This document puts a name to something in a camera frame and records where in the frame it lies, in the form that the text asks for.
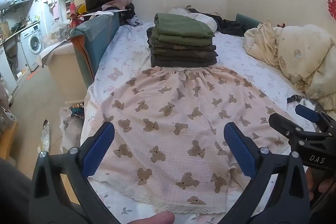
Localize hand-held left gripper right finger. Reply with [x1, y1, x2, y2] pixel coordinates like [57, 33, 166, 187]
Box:
[218, 122, 313, 224]

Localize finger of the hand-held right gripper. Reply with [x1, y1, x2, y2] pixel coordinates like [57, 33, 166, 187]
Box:
[268, 113, 305, 141]
[294, 104, 336, 133]

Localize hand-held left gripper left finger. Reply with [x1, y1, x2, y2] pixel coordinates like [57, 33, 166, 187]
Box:
[29, 121, 124, 224]

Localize pink bear print pants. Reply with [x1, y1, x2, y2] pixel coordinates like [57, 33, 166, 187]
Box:
[93, 67, 289, 214]

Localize dark camouflage folded pants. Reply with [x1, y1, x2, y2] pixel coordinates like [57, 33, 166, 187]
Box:
[151, 47, 219, 60]
[148, 39, 217, 52]
[151, 55, 218, 68]

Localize olive green folded pants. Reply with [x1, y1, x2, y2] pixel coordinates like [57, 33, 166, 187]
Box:
[154, 13, 216, 38]
[150, 27, 214, 46]

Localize person's right hand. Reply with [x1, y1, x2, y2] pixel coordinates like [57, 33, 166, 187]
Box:
[305, 168, 333, 201]

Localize person's left hand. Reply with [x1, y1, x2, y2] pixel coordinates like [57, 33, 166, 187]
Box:
[125, 211, 175, 224]

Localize grey tabby cat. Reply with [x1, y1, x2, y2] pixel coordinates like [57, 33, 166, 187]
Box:
[287, 94, 324, 111]

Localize clear plastic bag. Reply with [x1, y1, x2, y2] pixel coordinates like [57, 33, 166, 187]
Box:
[59, 103, 86, 148]

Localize cream bear print duvet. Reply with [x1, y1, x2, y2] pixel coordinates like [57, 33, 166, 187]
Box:
[244, 20, 336, 119]

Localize cream cabinet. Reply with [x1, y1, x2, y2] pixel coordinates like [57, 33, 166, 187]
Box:
[42, 42, 92, 106]

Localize wooden stool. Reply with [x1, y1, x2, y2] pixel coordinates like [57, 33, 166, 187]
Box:
[0, 106, 19, 161]

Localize white floral bed sheet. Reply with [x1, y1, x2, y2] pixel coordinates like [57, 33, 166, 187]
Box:
[59, 22, 315, 224]

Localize person's dark clothing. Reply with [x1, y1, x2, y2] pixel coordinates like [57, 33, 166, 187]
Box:
[0, 158, 36, 224]

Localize teal cushion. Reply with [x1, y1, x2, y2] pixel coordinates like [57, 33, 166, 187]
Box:
[236, 13, 263, 29]

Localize teal upholstered bed board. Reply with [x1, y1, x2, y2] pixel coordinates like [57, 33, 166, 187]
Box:
[70, 13, 121, 83]

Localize dark crumpled clothes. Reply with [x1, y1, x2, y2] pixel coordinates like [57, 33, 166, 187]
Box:
[186, 6, 247, 37]

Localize white washing machine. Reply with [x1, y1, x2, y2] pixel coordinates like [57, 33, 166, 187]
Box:
[20, 23, 44, 72]

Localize cream pillow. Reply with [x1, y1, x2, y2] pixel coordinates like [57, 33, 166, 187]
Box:
[168, 7, 218, 31]

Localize white paper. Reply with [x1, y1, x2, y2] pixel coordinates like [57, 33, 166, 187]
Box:
[84, 10, 126, 17]

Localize dark patterned clothes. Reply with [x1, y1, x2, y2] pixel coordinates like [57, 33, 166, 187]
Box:
[121, 2, 143, 26]

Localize pink cloth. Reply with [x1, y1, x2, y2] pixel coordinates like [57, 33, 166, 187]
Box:
[102, 0, 132, 10]

